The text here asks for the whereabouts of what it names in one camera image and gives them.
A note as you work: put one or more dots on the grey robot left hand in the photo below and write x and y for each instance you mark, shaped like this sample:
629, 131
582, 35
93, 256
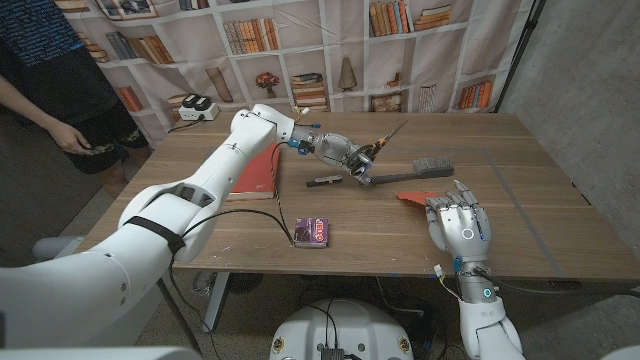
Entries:
335, 149

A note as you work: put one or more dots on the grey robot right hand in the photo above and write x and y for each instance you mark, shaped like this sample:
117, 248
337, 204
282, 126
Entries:
462, 225

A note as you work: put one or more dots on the red origami paper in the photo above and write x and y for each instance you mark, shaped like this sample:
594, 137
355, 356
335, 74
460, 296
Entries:
415, 197

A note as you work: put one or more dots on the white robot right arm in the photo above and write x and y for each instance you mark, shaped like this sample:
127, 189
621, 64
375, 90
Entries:
485, 325

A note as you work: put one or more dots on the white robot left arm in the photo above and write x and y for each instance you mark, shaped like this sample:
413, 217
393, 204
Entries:
150, 225

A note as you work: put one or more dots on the black and white marker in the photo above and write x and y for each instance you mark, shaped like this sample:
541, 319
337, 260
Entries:
325, 180

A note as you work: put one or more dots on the red hardcover book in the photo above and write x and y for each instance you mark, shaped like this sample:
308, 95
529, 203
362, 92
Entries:
255, 175

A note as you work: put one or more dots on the grey hair brush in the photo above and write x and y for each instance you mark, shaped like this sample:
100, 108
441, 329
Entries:
430, 167

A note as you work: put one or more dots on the purple jello box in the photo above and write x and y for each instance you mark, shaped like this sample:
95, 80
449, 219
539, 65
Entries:
311, 232

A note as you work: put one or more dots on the printed bookshelf backdrop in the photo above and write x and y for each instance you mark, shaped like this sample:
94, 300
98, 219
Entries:
325, 50

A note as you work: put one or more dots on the white power adapter box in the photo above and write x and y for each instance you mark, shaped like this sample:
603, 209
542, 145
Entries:
197, 111

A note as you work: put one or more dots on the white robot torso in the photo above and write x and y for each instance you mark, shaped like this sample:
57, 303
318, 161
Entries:
345, 330

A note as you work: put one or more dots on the black backdrop stand pole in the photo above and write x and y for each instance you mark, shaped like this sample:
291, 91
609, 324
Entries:
520, 55

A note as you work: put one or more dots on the white table leg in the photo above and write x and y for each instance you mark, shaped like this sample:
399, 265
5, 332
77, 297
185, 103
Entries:
216, 300

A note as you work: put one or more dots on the standing person in black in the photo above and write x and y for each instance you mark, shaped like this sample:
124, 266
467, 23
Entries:
45, 65

